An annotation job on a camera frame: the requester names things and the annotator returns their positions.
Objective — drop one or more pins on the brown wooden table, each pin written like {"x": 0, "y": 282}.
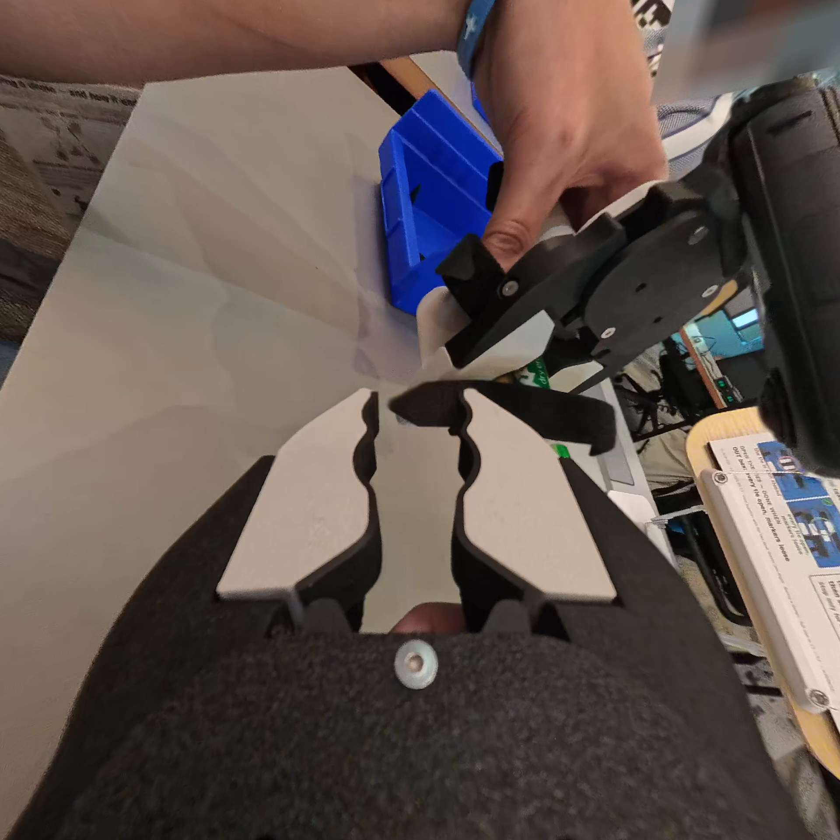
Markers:
{"x": 703, "y": 367}

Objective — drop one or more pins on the blue plastic bin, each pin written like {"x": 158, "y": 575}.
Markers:
{"x": 426, "y": 190}

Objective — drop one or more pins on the person's left hand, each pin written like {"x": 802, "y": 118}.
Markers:
{"x": 571, "y": 111}

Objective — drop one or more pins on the black white printed tag board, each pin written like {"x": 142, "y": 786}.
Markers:
{"x": 656, "y": 10}

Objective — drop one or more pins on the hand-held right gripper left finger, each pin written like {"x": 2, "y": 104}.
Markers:
{"x": 308, "y": 512}

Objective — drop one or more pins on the person's left forearm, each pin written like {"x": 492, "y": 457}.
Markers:
{"x": 229, "y": 33}

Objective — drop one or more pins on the round light wooden table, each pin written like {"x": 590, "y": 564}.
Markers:
{"x": 715, "y": 426}

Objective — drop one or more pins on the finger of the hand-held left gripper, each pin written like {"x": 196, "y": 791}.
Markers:
{"x": 558, "y": 410}
{"x": 512, "y": 351}

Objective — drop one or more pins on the laminated instruction sheet board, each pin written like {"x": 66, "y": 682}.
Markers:
{"x": 774, "y": 590}

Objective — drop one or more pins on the blue wristband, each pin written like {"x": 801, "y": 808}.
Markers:
{"x": 476, "y": 33}

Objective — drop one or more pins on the white desk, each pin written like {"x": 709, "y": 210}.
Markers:
{"x": 197, "y": 295}

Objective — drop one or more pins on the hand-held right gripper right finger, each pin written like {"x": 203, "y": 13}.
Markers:
{"x": 531, "y": 518}

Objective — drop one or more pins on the green marker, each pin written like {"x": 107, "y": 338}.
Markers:
{"x": 533, "y": 373}

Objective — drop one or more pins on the printed paper sheet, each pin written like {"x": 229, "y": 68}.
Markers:
{"x": 59, "y": 151}

